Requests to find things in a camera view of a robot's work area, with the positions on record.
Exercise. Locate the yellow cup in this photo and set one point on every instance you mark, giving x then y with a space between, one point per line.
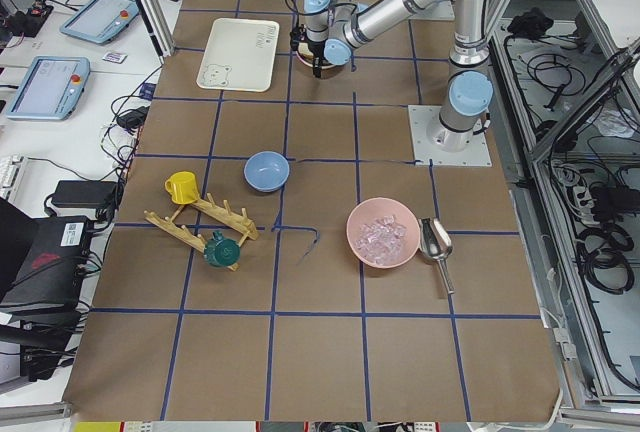
182 187

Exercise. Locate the white round plate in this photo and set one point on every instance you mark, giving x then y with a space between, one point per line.
306 58

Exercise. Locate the metal scoop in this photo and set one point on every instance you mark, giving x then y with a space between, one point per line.
436 246

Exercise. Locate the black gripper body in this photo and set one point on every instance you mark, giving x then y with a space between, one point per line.
316 48

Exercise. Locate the white bear tray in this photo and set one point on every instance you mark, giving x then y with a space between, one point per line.
239 55

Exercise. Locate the black computer box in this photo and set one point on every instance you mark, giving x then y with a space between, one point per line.
41 260

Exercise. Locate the upper teach pendant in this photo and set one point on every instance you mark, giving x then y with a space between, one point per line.
100 21

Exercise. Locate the teach pendant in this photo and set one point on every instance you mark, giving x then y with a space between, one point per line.
51 89
100 21

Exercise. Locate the black power adapter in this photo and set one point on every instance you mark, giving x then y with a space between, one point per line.
83 194

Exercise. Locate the blue bowl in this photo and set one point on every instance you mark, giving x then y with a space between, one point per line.
266 171

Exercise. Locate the dark green cup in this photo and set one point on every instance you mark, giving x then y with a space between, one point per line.
221 251

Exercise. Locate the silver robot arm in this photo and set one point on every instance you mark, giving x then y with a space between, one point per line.
333 30
469 90

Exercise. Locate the lower teach pendant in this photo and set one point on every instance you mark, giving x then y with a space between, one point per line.
51 89

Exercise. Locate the pink bowl with ice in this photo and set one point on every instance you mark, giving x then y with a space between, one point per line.
383 232

